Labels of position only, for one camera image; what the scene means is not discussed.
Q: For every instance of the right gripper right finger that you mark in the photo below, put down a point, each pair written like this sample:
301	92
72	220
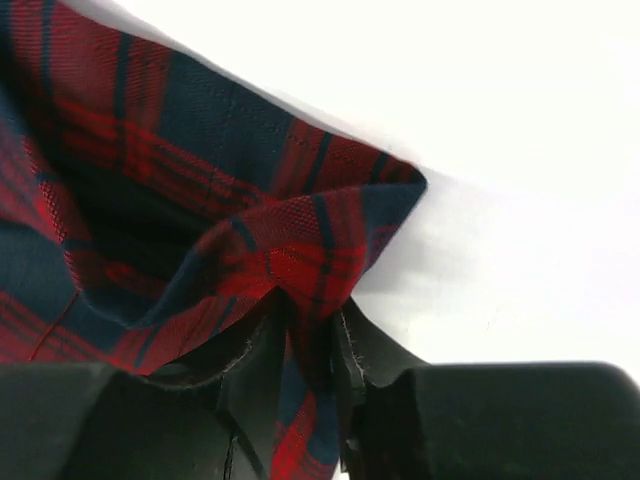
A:
403	418

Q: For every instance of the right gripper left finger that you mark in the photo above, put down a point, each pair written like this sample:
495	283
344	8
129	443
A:
209	416

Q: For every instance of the red plaid pleated skirt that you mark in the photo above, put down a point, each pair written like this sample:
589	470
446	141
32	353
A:
149	203

